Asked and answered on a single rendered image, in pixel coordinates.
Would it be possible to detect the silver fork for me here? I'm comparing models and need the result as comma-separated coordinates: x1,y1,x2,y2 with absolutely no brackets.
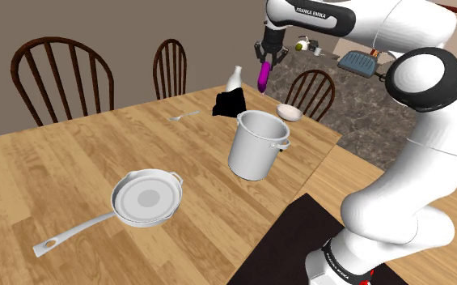
167,110,201,122

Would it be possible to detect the white bowl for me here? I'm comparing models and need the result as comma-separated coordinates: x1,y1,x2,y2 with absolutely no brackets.
275,103,304,123

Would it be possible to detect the large dark wooden chair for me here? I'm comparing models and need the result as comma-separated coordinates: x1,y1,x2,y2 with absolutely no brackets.
10,36,116,128

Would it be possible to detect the black angular object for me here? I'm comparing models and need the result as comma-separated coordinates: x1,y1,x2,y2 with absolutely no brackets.
211,87,248,119

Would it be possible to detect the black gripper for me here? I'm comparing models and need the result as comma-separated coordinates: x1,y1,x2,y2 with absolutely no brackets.
253,26,290,69

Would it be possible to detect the white bottle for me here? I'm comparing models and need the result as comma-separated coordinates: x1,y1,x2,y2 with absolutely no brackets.
225,65,244,94

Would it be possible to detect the white cooking pot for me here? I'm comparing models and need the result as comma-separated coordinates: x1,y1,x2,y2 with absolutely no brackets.
227,109,292,182

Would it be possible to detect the purple oblong object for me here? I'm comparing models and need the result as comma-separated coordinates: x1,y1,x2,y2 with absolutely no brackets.
257,60,272,96

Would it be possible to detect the dark robot stand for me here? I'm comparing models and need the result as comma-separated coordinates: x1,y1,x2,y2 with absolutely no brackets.
226,192,410,285

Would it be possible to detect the marble kitchen counter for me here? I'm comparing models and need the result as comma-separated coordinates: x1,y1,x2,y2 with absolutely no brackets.
265,34,421,172

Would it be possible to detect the wooden dining table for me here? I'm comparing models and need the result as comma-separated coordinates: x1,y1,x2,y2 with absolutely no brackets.
0,83,344,285

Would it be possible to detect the white frying pan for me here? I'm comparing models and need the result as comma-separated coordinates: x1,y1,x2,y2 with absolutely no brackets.
32,168,184,259

